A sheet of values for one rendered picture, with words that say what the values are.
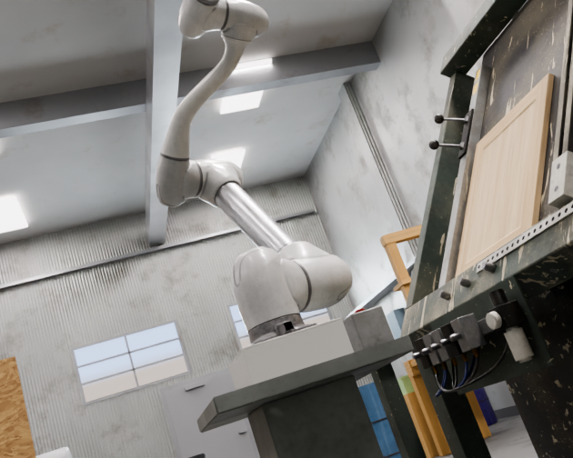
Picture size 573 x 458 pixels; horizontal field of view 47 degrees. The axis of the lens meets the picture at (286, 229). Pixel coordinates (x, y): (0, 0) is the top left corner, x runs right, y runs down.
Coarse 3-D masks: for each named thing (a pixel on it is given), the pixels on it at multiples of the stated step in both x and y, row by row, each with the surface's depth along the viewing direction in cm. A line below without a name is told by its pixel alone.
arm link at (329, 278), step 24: (216, 168) 227; (216, 192) 225; (240, 192) 222; (240, 216) 215; (264, 216) 212; (264, 240) 207; (288, 240) 204; (312, 264) 190; (336, 264) 195; (312, 288) 186; (336, 288) 192
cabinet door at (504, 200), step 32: (544, 96) 195; (512, 128) 211; (544, 128) 189; (480, 160) 228; (512, 160) 203; (544, 160) 185; (480, 192) 219; (512, 192) 195; (480, 224) 210; (512, 224) 187; (480, 256) 200
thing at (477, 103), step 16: (480, 80) 252; (480, 96) 249; (480, 112) 246; (480, 128) 243; (464, 160) 238; (464, 176) 233; (464, 192) 231; (464, 208) 228; (448, 240) 225; (448, 256) 220; (448, 272) 217
